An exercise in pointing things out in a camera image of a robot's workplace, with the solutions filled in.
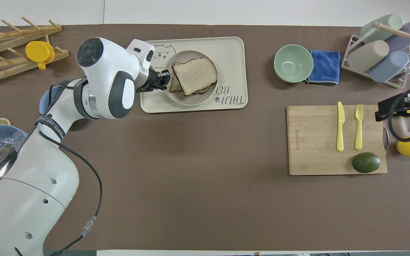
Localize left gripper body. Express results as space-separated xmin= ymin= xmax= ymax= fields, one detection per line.
xmin=136 ymin=69 xmax=162 ymax=94

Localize toast bread slice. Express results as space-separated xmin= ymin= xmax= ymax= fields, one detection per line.
xmin=172 ymin=57 xmax=218 ymax=96
xmin=169 ymin=62 xmax=212 ymax=96

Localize round grey plate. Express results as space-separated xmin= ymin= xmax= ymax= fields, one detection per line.
xmin=162 ymin=50 xmax=218 ymax=106

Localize light blue cup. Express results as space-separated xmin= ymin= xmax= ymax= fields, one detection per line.
xmin=368 ymin=50 xmax=409 ymax=83

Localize beige rectangular tray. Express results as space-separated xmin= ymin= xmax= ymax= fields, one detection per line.
xmin=140 ymin=37 xmax=248 ymax=114

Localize yellow plastic fork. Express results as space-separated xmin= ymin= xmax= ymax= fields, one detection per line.
xmin=355 ymin=104 xmax=364 ymax=151

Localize green avocado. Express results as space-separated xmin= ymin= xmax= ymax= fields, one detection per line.
xmin=351 ymin=152 xmax=382 ymax=174

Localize beige cup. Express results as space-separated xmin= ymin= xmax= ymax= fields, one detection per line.
xmin=348 ymin=40 xmax=389 ymax=73

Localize wooden rod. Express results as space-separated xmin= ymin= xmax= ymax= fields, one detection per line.
xmin=372 ymin=22 xmax=410 ymax=48

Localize yellow plastic knife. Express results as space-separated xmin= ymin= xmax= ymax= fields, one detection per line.
xmin=336 ymin=101 xmax=345 ymax=152

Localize pale green cup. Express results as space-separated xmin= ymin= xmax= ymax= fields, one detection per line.
xmin=361 ymin=14 xmax=404 ymax=43

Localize small blue cup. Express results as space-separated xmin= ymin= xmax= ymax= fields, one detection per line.
xmin=40 ymin=86 xmax=61 ymax=112

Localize blue cloth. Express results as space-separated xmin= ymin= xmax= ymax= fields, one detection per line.
xmin=305 ymin=49 xmax=341 ymax=86

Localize wooden cutting board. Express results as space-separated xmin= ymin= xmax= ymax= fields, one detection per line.
xmin=286 ymin=104 xmax=388 ymax=176

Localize yellow plastic cup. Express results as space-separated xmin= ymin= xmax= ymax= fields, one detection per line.
xmin=26 ymin=41 xmax=55 ymax=70

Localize light green bowl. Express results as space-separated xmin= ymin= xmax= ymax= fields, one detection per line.
xmin=274 ymin=44 xmax=314 ymax=83

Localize clear plastic ice cubes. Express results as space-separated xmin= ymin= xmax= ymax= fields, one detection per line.
xmin=0 ymin=132 xmax=24 ymax=150

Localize white wire cup rack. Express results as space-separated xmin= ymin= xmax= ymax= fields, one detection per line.
xmin=341 ymin=22 xmax=410 ymax=89

